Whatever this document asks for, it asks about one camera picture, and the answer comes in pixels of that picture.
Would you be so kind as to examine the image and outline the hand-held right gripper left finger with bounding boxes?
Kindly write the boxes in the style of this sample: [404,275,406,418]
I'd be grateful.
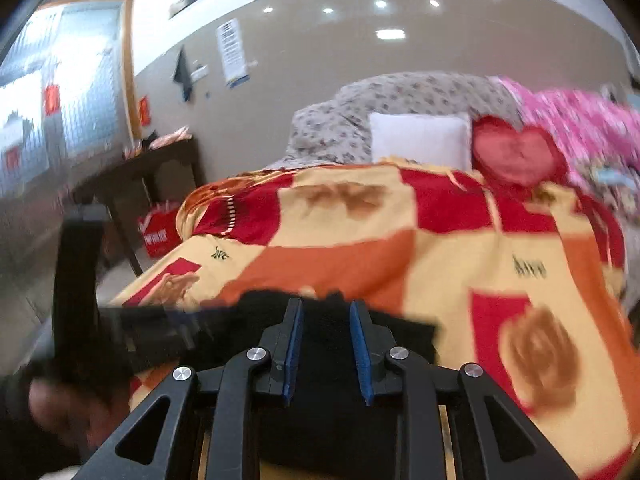
[75,297,305,480]

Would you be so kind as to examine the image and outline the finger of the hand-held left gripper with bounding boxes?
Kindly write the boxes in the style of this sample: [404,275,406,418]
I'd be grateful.
[125,302,246,370]

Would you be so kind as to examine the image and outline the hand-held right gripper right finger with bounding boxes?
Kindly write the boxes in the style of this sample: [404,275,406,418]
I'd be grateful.
[349,300,581,480]

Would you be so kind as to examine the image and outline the black pants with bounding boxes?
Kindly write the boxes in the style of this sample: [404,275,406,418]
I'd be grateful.
[200,287,441,466]

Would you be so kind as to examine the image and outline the person's left hand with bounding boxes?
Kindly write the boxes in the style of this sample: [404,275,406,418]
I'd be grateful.
[27,377,128,456]

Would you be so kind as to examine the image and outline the red shopping bag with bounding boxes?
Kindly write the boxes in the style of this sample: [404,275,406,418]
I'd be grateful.
[137,202,179,259]

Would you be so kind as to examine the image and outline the orange red printed blanket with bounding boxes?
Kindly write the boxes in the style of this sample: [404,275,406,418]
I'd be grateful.
[107,157,633,480]

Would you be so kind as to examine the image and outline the dark wooden table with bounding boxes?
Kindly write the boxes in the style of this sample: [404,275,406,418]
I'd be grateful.
[72,137,203,278]

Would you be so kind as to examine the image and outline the pink cloth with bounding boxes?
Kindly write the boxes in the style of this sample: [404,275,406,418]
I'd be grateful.
[150,127,191,149]

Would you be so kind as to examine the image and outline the frosted glass door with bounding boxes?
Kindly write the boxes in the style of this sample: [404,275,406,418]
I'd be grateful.
[0,0,136,266]

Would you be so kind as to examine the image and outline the dark hanging cloth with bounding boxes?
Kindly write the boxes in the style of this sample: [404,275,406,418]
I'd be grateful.
[172,46,195,102]

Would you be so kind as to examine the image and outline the white pillow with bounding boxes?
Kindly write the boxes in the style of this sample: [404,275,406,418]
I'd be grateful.
[369,111,473,171]

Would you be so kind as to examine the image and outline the grey floral quilt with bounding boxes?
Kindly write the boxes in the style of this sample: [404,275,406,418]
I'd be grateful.
[272,71,523,171]

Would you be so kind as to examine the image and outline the red heart cushion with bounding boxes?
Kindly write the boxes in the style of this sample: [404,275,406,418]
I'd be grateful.
[471,115,568,188]

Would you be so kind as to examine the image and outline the floral cloth bundle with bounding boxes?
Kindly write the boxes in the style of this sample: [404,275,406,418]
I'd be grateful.
[567,155,640,201]

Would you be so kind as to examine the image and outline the blue face mask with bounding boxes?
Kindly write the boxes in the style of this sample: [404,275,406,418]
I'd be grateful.
[595,166,637,185]

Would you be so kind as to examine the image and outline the pink penguin print quilt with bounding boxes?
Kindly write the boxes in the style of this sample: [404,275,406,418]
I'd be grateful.
[492,76,640,211]

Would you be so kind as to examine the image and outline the wall calendar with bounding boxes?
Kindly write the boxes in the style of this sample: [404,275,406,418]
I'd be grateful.
[216,18,249,88]

